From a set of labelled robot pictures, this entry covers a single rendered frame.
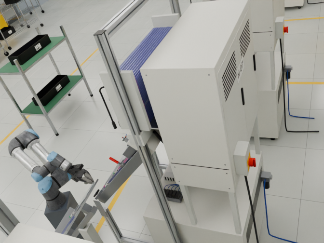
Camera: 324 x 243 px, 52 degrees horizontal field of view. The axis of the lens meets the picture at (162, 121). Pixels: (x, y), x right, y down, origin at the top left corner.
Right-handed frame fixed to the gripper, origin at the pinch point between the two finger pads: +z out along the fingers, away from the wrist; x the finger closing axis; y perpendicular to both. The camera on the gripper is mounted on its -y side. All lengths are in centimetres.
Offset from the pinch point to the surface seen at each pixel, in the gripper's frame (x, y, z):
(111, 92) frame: 12, -100, -18
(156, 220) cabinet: 10, -23, 47
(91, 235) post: 38.6, -17.5, 16.4
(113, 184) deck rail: 10.0, -30.3, 10.8
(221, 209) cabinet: -6, -50, 74
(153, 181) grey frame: 13, -62, 26
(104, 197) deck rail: 10.0, -9.7, 11.9
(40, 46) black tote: -170, 105, -144
